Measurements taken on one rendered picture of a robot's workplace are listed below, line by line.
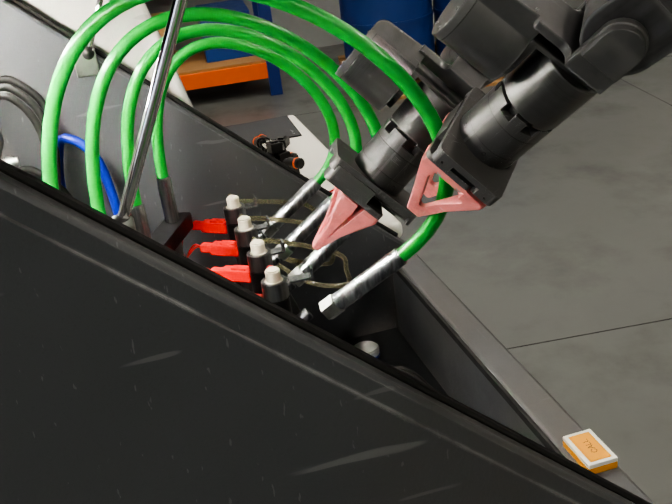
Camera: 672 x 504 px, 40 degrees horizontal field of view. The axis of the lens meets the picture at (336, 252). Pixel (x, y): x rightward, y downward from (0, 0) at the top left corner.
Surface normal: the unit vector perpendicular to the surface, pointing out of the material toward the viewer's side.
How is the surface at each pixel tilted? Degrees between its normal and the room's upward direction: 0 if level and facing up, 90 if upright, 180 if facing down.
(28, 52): 90
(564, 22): 48
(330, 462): 90
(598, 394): 0
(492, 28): 80
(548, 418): 0
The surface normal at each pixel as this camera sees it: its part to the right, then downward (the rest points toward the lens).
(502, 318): -0.12, -0.90
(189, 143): 0.27, 0.36
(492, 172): 0.52, -0.48
